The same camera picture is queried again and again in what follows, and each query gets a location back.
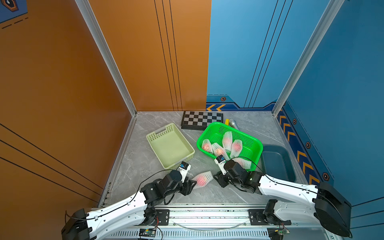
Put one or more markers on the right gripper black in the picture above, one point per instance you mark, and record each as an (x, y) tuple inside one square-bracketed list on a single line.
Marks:
[(219, 177)]

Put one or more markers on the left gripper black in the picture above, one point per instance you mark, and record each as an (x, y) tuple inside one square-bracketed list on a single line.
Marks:
[(187, 186)]

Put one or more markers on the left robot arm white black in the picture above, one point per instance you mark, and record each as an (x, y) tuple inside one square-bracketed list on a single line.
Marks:
[(135, 210)]

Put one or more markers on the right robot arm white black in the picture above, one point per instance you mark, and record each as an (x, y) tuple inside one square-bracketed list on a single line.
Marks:
[(321, 203)]

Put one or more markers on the pale green plastic basket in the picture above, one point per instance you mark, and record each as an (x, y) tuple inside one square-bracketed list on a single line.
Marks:
[(170, 146)]

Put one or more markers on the dark teal plastic tray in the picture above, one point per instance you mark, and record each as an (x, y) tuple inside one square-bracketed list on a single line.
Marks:
[(276, 163)]

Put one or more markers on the grey cylinder yellow tip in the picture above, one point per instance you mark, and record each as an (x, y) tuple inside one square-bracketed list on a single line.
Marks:
[(232, 123)]

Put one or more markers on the green circuit board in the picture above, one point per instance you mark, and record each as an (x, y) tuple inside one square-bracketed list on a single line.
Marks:
[(147, 234)]

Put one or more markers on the black white checkerboard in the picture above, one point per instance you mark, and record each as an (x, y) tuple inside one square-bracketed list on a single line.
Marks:
[(194, 120)]

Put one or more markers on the small right circuit board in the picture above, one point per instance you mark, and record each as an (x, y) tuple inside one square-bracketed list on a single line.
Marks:
[(277, 234)]

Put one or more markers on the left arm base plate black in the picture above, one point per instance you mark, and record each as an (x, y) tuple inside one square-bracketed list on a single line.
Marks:
[(156, 217)]

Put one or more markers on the aluminium front rail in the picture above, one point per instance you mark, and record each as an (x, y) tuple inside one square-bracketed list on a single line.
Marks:
[(221, 223)]

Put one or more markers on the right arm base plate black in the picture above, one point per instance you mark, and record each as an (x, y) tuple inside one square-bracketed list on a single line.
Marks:
[(264, 216)]

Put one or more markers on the right aluminium corner post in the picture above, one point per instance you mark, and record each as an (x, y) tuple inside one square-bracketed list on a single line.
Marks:
[(318, 34)]

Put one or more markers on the aluminium corner post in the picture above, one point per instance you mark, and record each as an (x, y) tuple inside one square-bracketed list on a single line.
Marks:
[(318, 34), (101, 42)]

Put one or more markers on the left aluminium corner post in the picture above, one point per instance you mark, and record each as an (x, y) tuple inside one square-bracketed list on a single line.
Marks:
[(101, 42)]

